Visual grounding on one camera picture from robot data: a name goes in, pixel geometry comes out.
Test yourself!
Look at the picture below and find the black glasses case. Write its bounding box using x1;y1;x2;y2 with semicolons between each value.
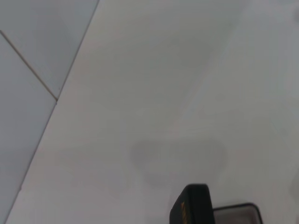
169;183;263;224

